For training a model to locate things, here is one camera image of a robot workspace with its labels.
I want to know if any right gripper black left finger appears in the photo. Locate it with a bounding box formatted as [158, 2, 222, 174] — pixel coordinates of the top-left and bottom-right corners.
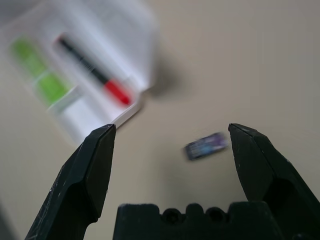
[23, 123, 117, 240]

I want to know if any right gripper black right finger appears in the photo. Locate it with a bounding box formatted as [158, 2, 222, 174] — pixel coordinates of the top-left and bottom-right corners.
[227, 122, 320, 240]

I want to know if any small purple eraser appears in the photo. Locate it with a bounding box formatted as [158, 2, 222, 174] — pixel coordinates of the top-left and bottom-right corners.
[183, 132, 230, 161]

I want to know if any white plastic pencil case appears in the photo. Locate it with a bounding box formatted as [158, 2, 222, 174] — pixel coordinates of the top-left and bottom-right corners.
[0, 0, 161, 148]

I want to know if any green and white correction tape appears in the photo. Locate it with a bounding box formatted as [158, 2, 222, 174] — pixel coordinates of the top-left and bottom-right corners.
[9, 37, 76, 107]

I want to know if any black marker with red cap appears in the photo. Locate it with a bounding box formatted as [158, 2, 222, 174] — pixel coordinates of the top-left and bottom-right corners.
[53, 34, 133, 106]

